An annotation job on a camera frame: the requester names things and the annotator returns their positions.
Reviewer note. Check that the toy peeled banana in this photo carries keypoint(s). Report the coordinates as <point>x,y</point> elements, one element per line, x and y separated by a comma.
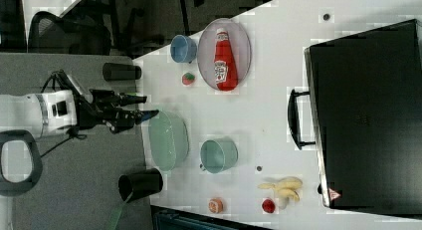
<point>286,188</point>

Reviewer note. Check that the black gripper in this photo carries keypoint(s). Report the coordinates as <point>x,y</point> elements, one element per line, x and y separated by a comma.
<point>105,108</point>

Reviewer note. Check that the black aluminium rail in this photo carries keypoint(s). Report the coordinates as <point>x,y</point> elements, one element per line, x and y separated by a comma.
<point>170,219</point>

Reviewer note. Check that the black cylinder post upper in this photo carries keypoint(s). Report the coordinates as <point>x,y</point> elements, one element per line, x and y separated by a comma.
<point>121,72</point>

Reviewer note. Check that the black toaster oven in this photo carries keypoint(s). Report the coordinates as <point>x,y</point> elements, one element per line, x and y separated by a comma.
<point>366,103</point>

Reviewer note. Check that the toy orange slice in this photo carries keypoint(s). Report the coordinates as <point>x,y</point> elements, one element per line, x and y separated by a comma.
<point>215,205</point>

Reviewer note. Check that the small red toy fruit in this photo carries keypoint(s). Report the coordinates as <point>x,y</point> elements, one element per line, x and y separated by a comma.
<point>268,206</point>

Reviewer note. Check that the black cylinder post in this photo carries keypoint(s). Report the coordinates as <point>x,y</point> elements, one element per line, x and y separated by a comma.
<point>121,72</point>
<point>140,184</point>

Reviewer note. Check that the toy strawberry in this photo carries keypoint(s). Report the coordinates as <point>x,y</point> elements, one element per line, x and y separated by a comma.
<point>188,79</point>

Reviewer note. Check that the green mug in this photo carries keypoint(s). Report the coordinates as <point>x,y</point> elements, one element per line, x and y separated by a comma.
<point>218,155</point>

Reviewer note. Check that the red felt ketchup bottle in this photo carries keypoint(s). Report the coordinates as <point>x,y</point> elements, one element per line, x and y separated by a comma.
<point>225,70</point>

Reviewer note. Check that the black office chair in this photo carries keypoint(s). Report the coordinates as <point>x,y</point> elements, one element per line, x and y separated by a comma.
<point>50,34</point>

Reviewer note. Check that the black cylinder post lower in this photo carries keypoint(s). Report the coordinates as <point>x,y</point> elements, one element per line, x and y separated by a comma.
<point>140,184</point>

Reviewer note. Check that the green perforated colander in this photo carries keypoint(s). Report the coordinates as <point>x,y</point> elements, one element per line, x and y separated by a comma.
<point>168,138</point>

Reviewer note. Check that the blue cup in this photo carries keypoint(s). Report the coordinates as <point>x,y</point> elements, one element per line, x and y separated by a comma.
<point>183,49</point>

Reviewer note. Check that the grey round plate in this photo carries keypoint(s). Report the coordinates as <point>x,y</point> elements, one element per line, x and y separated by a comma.
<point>240,45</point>

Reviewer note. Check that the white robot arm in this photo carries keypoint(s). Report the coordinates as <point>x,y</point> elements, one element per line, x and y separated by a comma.
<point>66,112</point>

